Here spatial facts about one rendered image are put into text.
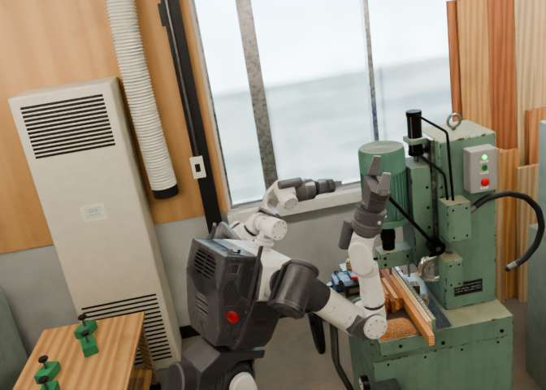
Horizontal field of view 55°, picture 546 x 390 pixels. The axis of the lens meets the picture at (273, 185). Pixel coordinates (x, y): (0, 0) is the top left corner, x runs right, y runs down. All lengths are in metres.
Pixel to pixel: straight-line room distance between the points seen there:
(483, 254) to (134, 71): 1.95
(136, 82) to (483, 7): 2.01
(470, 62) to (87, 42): 2.20
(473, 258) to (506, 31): 1.70
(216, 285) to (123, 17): 1.78
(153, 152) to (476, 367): 1.95
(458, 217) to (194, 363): 1.05
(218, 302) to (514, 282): 2.61
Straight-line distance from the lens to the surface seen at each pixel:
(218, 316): 1.59
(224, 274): 1.55
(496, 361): 2.41
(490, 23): 3.47
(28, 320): 3.85
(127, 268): 3.21
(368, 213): 1.50
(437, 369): 2.31
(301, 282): 1.52
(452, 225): 2.04
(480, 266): 2.27
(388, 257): 2.19
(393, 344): 2.00
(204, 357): 1.73
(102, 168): 2.99
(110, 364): 2.84
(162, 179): 3.09
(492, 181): 2.07
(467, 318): 2.28
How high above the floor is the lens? 2.11
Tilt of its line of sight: 20 degrees down
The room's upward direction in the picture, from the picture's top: 9 degrees counter-clockwise
